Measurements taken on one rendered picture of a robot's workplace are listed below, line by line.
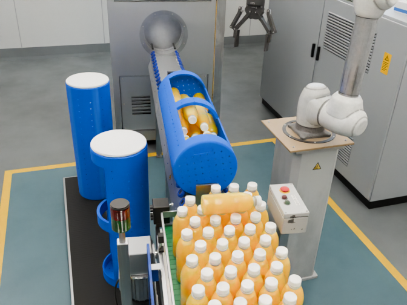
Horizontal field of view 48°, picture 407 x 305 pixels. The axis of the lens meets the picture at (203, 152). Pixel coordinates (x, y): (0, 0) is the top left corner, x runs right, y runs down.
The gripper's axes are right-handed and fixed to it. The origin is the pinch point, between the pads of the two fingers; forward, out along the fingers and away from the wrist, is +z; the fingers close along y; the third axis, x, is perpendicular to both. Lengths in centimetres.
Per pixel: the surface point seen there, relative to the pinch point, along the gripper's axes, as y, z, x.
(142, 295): -18, 104, -51
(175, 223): -1, 59, -55
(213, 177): -4, 56, -18
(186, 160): -13, 47, -26
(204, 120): -24.9, 41.2, 10.3
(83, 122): -128, 71, 36
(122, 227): -7, 50, -79
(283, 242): 32, 74, -21
